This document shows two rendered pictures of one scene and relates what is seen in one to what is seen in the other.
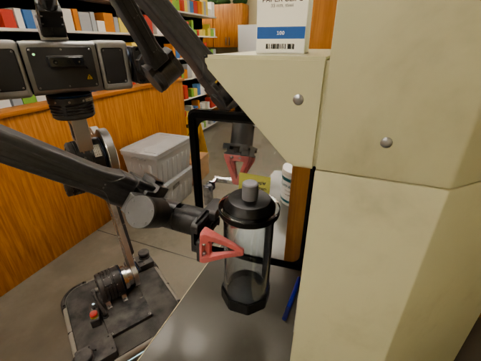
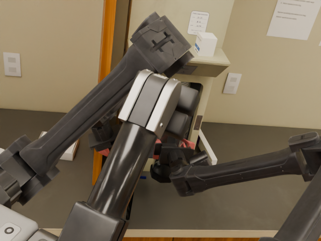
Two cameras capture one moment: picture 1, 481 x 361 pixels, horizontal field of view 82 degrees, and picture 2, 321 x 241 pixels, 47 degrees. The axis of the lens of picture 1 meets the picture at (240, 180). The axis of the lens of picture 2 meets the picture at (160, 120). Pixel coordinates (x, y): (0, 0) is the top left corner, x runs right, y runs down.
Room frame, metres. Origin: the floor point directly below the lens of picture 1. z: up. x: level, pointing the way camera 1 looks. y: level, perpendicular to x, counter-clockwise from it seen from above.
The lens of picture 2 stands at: (1.05, 0.82, 1.96)
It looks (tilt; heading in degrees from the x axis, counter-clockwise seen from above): 33 degrees down; 235
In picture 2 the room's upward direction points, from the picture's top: 11 degrees clockwise
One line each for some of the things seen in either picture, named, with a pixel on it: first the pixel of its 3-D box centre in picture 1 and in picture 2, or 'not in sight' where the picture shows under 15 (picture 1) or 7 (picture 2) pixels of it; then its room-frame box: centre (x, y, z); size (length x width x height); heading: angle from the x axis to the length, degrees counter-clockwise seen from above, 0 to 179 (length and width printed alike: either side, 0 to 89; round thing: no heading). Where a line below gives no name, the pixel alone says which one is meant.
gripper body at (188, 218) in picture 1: (195, 220); (176, 159); (0.46, 0.09, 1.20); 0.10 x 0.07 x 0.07; 160
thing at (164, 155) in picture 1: (159, 157); not in sight; (2.56, 0.80, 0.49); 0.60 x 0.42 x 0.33; 158
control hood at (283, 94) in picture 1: (295, 89); (176, 64); (0.41, -0.08, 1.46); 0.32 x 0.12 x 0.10; 158
